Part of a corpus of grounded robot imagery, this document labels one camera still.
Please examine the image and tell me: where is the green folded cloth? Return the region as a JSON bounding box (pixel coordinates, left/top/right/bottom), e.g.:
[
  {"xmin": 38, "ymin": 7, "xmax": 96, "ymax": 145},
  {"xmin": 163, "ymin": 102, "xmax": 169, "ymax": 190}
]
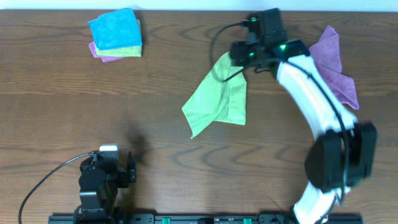
[{"xmin": 95, "ymin": 19, "xmax": 143, "ymax": 58}]

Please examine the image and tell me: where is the purple crumpled cloth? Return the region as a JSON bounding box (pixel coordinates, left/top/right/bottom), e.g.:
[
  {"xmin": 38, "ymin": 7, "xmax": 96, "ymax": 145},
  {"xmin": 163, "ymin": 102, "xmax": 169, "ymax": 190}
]
[{"xmin": 309, "ymin": 26, "xmax": 359, "ymax": 110}]

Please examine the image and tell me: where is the purple folded cloth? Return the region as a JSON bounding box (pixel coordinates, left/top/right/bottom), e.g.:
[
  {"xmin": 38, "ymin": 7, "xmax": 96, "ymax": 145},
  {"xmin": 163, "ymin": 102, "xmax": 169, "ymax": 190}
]
[{"xmin": 88, "ymin": 42, "xmax": 123, "ymax": 63}]

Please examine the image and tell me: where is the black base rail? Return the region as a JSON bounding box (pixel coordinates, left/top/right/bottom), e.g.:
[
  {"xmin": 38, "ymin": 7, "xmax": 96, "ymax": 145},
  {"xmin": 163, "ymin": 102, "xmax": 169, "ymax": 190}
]
[{"xmin": 48, "ymin": 213, "xmax": 363, "ymax": 224}]

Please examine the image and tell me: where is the light green cloth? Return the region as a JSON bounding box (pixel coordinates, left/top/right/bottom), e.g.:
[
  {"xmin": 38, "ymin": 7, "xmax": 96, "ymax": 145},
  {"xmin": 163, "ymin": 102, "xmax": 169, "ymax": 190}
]
[{"xmin": 182, "ymin": 52, "xmax": 247, "ymax": 138}]

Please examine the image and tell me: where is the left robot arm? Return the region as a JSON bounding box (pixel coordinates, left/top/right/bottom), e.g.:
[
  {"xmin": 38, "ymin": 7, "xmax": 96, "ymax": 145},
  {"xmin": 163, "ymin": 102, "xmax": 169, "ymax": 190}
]
[{"xmin": 72, "ymin": 151, "xmax": 137, "ymax": 223}]

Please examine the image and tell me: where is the blue folded cloth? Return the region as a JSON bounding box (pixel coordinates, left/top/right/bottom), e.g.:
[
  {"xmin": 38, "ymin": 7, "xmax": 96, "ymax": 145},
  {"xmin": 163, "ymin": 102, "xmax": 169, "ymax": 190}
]
[{"xmin": 88, "ymin": 8, "xmax": 142, "ymax": 50}]

